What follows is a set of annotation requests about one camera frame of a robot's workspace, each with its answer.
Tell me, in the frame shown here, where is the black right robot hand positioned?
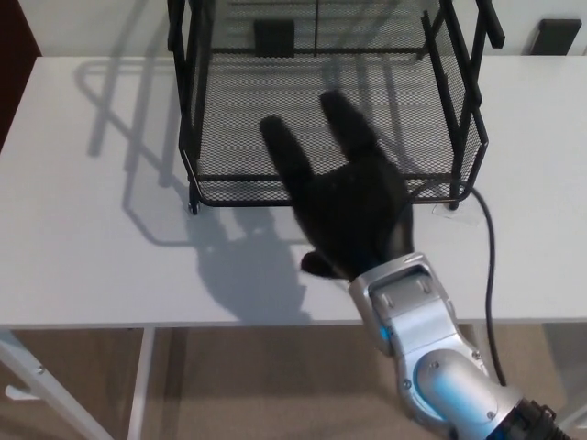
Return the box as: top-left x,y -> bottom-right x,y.
259,90 -> 417,282

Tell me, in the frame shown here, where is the black mesh file tray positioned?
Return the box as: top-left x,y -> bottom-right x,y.
178,47 -> 489,210

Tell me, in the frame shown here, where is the white desk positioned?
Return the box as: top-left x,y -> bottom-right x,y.
0,54 -> 587,440

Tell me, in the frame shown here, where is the clear tape piece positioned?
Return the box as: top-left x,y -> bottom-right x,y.
431,203 -> 481,227

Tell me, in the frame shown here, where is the dark red door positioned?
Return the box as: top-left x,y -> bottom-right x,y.
0,0 -> 44,153

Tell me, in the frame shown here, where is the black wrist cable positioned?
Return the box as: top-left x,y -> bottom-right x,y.
403,177 -> 510,389

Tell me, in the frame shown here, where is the black rectangular wall plate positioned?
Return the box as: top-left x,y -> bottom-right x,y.
535,18 -> 584,57
252,19 -> 295,59

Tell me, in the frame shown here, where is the black metal file rack frame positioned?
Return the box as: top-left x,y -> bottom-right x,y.
166,0 -> 506,216

